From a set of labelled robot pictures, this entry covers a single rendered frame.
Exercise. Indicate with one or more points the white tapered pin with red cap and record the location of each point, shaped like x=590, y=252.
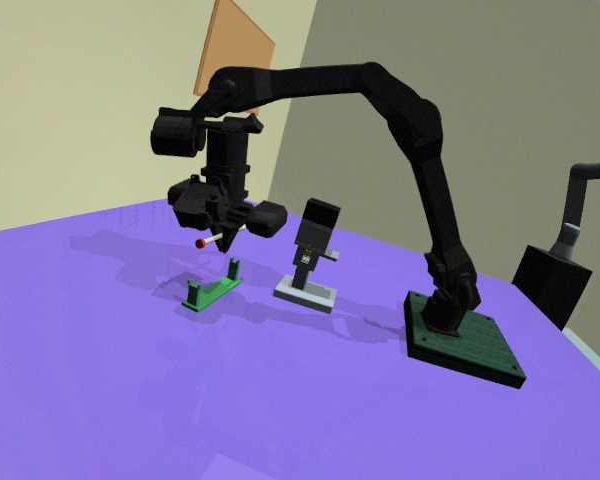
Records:
x=200, y=243

